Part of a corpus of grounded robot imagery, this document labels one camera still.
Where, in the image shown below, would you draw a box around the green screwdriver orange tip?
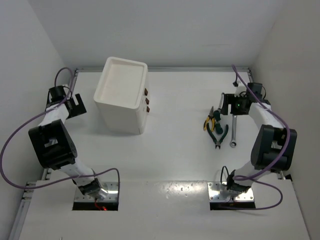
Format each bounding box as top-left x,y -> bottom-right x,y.
213,110 -> 221,123

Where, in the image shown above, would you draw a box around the yellow handled pliers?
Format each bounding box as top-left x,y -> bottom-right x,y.
203,106 -> 215,132

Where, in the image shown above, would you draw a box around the green handled cutters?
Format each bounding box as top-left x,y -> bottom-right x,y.
206,123 -> 229,149

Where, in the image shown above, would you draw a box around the small green screwdriver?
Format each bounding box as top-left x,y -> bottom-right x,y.
215,122 -> 224,135

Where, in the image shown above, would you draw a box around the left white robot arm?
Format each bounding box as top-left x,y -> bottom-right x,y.
28,85 -> 107,200

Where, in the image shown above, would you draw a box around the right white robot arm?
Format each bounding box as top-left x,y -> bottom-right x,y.
221,82 -> 298,193

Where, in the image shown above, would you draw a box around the short silver wrench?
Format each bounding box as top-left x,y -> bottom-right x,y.
217,92 -> 225,112

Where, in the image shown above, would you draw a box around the long silver ratchet wrench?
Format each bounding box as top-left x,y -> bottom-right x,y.
230,115 -> 237,148

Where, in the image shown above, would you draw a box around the white drawer cabinet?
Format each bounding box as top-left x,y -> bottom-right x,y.
93,56 -> 151,135

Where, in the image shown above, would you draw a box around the white front cover board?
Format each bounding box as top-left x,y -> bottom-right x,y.
20,179 -> 309,240

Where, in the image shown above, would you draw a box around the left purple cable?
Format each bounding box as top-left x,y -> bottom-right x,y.
0,67 -> 121,195

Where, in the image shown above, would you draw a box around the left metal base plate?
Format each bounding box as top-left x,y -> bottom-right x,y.
74,182 -> 119,203

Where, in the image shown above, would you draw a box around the metal base plate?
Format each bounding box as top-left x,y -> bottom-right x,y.
207,181 -> 255,203
74,182 -> 119,203

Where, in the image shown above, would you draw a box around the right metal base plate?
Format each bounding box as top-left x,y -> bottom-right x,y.
207,181 -> 255,203

